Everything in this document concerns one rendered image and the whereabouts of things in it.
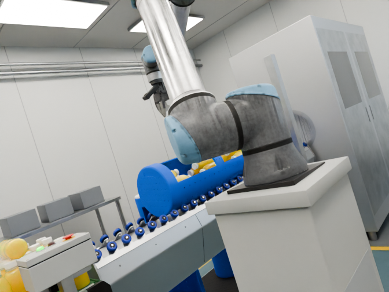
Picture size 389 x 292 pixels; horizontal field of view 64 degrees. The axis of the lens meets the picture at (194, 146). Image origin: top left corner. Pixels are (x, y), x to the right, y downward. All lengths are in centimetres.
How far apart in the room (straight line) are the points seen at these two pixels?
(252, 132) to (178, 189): 82
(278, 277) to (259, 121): 41
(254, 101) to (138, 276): 94
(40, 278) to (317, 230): 77
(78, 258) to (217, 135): 60
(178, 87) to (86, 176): 429
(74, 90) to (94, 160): 119
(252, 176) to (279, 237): 17
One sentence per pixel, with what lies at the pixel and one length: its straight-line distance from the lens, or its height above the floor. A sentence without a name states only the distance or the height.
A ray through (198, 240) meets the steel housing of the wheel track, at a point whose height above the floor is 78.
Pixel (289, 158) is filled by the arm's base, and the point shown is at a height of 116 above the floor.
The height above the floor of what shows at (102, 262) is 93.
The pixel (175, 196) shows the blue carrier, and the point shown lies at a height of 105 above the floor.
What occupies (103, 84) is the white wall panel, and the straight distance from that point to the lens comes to 571.
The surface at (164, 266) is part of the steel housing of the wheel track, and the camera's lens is 157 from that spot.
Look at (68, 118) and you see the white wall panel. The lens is 521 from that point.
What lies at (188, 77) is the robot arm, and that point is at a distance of 92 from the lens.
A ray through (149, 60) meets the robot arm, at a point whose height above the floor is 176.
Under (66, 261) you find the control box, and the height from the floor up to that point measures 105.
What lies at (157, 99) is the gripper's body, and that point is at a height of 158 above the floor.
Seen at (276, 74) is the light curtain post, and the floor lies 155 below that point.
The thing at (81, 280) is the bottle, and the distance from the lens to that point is 127.
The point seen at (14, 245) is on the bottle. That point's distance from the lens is 126.
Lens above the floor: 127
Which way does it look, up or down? 1 degrees down
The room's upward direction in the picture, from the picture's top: 18 degrees counter-clockwise
